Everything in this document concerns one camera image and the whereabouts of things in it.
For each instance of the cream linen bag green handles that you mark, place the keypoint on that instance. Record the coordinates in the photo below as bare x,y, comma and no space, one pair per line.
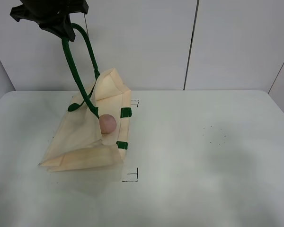
78,142

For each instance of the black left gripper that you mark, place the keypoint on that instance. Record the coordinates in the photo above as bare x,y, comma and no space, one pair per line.
52,15

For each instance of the pink peach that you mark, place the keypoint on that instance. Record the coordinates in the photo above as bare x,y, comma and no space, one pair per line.
107,124

